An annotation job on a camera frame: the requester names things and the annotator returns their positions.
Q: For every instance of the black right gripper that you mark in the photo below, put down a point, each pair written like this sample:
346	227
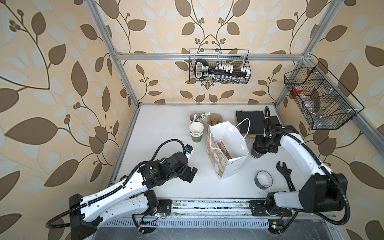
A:
258	139

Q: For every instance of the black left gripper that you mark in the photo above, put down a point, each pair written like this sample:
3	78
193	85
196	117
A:
187	177

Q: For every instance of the pulp cup carrier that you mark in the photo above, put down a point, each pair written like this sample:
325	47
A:
224	149

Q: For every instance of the white paper gift bag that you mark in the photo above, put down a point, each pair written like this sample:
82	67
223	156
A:
233	137

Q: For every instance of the black cup lid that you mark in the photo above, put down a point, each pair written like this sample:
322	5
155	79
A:
260	145

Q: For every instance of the black paper coffee cup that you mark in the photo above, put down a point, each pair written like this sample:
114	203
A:
257	152

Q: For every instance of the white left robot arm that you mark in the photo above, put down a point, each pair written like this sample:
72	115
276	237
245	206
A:
133	195

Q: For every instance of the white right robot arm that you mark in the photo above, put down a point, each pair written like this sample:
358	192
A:
323	194

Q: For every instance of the cardboard napkin box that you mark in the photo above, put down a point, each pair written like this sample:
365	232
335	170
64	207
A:
252	124

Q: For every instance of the black adjustable wrench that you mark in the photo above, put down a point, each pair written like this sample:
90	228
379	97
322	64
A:
286	173

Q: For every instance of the grey tape roll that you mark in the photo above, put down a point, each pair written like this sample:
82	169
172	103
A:
263	180

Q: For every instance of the stack of paper cups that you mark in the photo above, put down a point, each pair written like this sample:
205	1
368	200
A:
196	131

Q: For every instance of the pink cup of sachets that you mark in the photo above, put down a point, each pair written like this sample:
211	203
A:
198	117

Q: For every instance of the stack of pulp cup carriers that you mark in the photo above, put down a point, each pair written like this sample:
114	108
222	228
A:
214	119

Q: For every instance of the plastic bottle red cap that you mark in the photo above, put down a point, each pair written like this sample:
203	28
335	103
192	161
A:
298	91

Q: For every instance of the black socket set rack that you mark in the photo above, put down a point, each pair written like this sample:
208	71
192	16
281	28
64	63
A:
202	70

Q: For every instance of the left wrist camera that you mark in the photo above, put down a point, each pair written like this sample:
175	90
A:
189	150

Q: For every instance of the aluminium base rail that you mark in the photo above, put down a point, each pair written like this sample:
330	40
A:
189	213

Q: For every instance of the black wire basket right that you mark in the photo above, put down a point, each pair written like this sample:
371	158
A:
334	103

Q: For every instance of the black wire basket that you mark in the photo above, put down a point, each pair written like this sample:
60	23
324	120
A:
334	103
235	57

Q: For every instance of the black wire basket centre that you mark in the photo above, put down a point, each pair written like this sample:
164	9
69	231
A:
235	57

